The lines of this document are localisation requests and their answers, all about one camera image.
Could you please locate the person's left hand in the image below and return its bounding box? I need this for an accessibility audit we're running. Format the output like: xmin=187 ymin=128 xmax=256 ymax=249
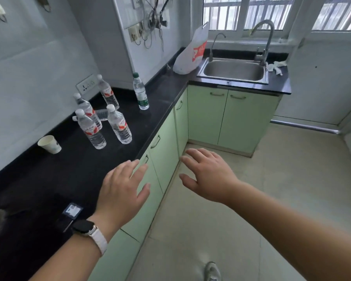
xmin=94 ymin=159 xmax=151 ymax=233

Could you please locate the person's right hand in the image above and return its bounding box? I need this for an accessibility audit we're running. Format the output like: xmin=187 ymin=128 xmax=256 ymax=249
xmin=179 ymin=148 xmax=240 ymax=206

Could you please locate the red label water bottle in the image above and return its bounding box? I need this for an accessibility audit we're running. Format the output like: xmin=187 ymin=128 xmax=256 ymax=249
xmin=97 ymin=74 xmax=120 ymax=111
xmin=73 ymin=92 xmax=103 ymax=131
xmin=75 ymin=108 xmax=107 ymax=150
xmin=106 ymin=104 xmax=133 ymax=145
xmin=72 ymin=109 xmax=109 ymax=122

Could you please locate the green cap water bottle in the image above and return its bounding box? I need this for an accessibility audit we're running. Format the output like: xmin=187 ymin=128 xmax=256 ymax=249
xmin=132 ymin=73 xmax=150 ymax=111

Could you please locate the black countertop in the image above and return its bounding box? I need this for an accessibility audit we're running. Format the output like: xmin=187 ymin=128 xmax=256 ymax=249
xmin=0 ymin=47 xmax=292 ymax=281

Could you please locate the beige tiled floor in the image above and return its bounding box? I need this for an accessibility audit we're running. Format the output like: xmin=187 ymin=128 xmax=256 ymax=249
xmin=126 ymin=123 xmax=351 ymax=281

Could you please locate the person's white right shoe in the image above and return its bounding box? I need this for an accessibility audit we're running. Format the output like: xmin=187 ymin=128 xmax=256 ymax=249
xmin=204 ymin=261 xmax=222 ymax=281

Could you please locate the smartwatch with white band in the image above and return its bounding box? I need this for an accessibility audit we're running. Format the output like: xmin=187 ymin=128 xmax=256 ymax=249
xmin=72 ymin=219 xmax=109 ymax=256

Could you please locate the small black handheld device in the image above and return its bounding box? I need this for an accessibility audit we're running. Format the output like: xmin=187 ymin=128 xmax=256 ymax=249
xmin=56 ymin=203 xmax=84 ymax=233

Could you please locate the white paper cup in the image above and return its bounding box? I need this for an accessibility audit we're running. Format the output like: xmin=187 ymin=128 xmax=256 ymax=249
xmin=37 ymin=135 xmax=62 ymax=155

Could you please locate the stainless steel sink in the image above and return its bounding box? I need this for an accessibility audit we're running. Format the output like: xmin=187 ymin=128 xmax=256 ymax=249
xmin=197 ymin=57 xmax=269 ymax=85

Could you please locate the white red plastic bag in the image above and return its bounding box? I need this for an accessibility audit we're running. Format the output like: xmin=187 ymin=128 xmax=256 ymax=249
xmin=172 ymin=21 xmax=210 ymax=75

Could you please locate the small thin faucet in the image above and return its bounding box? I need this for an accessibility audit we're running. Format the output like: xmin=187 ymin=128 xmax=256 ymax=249
xmin=208 ymin=32 xmax=227 ymax=62

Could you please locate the crumpled white cloth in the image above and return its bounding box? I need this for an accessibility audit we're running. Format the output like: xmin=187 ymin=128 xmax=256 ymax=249
xmin=266 ymin=60 xmax=289 ymax=76

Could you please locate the white balcony door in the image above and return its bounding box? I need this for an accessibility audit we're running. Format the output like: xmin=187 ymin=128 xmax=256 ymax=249
xmin=270 ymin=0 xmax=351 ymax=135

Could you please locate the tall curved steel faucet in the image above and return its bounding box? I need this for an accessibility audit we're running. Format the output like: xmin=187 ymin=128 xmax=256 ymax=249
xmin=249 ymin=20 xmax=275 ymax=67

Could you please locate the white framed window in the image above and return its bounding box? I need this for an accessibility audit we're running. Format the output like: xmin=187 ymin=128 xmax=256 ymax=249
xmin=200 ymin=0 xmax=303 ymax=41

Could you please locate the metal door threshold rail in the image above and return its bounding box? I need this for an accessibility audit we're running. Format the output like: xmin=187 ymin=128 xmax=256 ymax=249
xmin=270 ymin=119 xmax=341 ymax=135

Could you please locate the white wall power outlet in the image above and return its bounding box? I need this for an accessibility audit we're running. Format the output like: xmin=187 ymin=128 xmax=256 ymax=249
xmin=75 ymin=74 xmax=99 ymax=96

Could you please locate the black corrugated hose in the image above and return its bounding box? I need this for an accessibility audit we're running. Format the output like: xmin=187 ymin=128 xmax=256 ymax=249
xmin=159 ymin=0 xmax=173 ymax=27
xmin=147 ymin=0 xmax=160 ymax=28

